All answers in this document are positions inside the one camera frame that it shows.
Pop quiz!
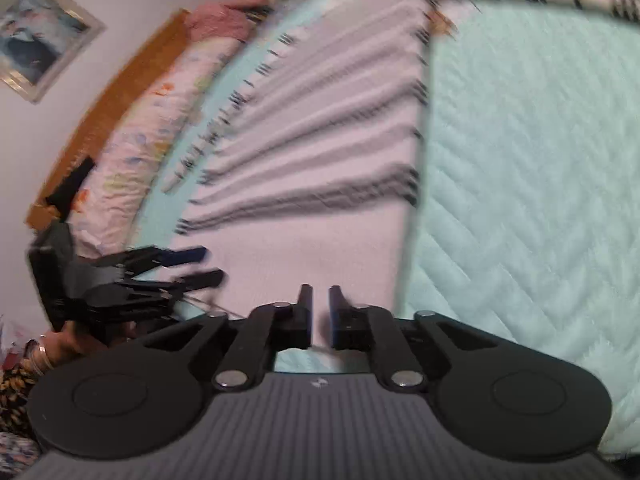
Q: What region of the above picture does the pink cloth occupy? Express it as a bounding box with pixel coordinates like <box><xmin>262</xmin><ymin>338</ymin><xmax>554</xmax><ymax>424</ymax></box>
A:
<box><xmin>185</xmin><ymin>0</ymin><xmax>276</xmax><ymax>43</ymax></box>

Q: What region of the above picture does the person's left hand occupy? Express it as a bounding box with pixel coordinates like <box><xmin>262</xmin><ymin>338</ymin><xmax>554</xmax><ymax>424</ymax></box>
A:
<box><xmin>47</xmin><ymin>321</ymin><xmax>151</xmax><ymax>362</ymax></box>

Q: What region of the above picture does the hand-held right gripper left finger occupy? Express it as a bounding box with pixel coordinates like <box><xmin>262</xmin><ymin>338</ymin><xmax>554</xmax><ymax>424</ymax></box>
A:
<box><xmin>127</xmin><ymin>284</ymin><xmax>314</xmax><ymax>392</ymax></box>

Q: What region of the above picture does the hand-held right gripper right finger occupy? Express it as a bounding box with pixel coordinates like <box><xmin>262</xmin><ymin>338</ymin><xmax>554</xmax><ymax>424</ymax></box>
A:
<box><xmin>327</xmin><ymin>285</ymin><xmax>501</xmax><ymax>393</ymax></box>

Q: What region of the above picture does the silver bracelet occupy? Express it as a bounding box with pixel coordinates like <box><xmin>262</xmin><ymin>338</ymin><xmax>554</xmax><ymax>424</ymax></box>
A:
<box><xmin>25</xmin><ymin>339</ymin><xmax>55</xmax><ymax>375</ymax></box>

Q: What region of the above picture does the bee print quilted blanket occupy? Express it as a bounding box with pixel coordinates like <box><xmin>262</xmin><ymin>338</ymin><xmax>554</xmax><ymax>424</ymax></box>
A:
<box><xmin>135</xmin><ymin>0</ymin><xmax>640</xmax><ymax>456</ymax></box>

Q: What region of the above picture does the floral pillow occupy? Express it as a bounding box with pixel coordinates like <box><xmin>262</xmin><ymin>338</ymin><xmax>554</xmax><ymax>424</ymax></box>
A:
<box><xmin>65</xmin><ymin>35</ymin><xmax>251</xmax><ymax>261</ymax></box>

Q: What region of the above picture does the wooden headboard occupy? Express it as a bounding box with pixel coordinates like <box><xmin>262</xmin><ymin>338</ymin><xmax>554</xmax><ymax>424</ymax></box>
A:
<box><xmin>25</xmin><ymin>7</ymin><xmax>193</xmax><ymax>231</ymax></box>

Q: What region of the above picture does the framed wall picture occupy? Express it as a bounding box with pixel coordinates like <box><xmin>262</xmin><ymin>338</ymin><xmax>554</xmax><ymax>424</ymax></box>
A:
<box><xmin>0</xmin><ymin>0</ymin><xmax>107</xmax><ymax>105</ymax></box>

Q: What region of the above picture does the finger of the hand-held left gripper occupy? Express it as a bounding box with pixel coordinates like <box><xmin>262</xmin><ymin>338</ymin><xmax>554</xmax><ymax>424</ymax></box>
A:
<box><xmin>125</xmin><ymin>269</ymin><xmax>225</xmax><ymax>297</ymax></box>
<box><xmin>120</xmin><ymin>246</ymin><xmax>208</xmax><ymax>276</ymax></box>

